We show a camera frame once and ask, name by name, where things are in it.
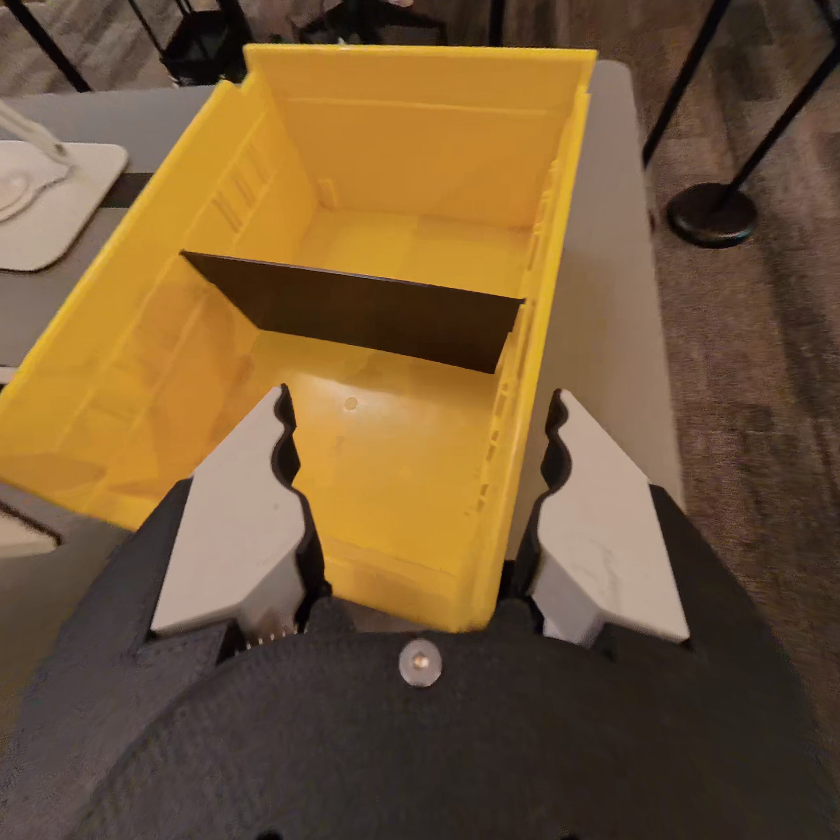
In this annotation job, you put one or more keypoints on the black bin divider panel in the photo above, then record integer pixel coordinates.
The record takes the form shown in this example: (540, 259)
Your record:
(367, 315)

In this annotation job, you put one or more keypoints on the flat white pad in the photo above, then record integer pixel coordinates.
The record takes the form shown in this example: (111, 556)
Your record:
(23, 533)

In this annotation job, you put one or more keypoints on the white desk lamp base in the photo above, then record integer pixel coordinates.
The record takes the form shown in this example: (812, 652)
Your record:
(59, 210)

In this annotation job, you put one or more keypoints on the black stanchion with round base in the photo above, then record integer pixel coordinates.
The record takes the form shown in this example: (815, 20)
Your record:
(712, 213)

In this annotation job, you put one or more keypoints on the black metal pole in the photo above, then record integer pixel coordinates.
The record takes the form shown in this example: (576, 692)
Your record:
(686, 82)

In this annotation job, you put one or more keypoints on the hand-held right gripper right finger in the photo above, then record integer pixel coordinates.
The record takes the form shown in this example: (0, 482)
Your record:
(604, 525)

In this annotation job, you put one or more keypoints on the yellow plastic storage bin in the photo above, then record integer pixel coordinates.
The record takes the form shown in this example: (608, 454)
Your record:
(407, 459)

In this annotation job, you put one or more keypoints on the black slanted metal leg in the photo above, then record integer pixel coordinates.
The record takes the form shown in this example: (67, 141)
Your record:
(46, 46)

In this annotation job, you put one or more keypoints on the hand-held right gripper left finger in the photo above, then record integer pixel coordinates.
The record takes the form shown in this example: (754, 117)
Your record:
(229, 525)

